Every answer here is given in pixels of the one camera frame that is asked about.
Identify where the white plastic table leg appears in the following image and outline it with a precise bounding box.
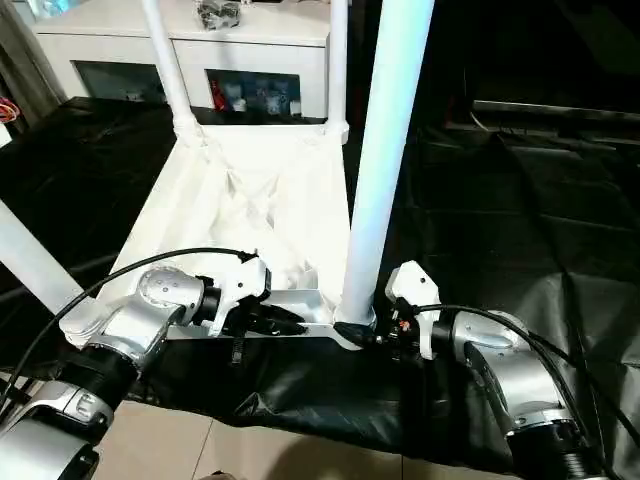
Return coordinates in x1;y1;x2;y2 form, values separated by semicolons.
138;0;209;149
334;0;438;339
0;198;87;323
324;0;353;143

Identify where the grey crumpled clump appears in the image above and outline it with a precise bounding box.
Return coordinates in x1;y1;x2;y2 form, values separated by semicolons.
195;0;244;30

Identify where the black plastic table mat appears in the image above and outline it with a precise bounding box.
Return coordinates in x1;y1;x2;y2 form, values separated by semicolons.
0;95;640;473

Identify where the black flat bar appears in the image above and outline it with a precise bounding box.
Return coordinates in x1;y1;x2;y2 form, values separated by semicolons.
470;100;640;125

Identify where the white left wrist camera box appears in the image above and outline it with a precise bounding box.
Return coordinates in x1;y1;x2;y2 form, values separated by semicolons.
208;252;273;337

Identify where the black metal stand leg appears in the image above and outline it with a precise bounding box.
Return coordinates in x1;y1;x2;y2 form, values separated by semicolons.
0;368;33;405

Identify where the red wire bundle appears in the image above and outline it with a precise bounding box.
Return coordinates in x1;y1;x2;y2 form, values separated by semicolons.
0;96;21;127

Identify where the white plastic table top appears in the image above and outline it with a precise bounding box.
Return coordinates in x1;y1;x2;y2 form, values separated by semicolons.
58;120;383;353

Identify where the white glass-door cabinet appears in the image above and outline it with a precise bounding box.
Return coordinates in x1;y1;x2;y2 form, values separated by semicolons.
32;0;333;119

